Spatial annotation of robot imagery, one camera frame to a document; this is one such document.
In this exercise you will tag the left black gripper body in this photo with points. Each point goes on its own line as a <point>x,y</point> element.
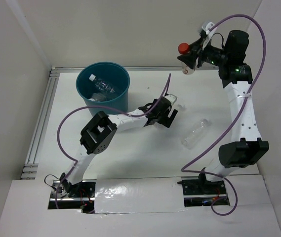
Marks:
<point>161,115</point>

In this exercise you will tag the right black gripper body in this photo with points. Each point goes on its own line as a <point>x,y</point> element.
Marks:
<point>214,56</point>

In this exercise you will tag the red cap bottle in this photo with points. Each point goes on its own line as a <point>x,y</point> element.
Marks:
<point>187,59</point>

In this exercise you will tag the clear bottle white cap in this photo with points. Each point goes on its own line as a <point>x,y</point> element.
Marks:
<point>195,133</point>

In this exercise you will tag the clear bottle blue cap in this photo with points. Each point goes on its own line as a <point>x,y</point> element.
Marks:
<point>103,85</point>

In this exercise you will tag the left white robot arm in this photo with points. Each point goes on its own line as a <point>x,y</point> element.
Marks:
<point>100,130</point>

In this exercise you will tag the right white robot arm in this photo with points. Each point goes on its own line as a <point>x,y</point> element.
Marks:
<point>246,146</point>

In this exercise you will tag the teal plastic bin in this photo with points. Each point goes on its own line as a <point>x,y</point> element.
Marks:
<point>113,73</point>

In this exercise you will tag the white tape sheet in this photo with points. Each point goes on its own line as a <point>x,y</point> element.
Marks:
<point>144,195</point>

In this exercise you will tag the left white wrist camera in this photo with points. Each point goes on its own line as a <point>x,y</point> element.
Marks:
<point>171,98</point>

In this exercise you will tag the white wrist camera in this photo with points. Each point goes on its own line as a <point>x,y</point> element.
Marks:
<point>171,98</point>
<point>206,32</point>

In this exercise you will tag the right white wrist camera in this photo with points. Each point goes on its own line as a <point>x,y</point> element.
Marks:
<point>206,32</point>

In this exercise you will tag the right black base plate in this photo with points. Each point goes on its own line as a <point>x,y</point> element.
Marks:
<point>197,194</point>

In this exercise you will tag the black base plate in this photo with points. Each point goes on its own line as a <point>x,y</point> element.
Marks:
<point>82,198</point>
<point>197,194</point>

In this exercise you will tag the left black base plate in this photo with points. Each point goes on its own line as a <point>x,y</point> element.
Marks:
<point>82,198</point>

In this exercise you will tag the aluminium rail frame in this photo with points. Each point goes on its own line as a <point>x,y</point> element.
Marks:
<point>33,156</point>

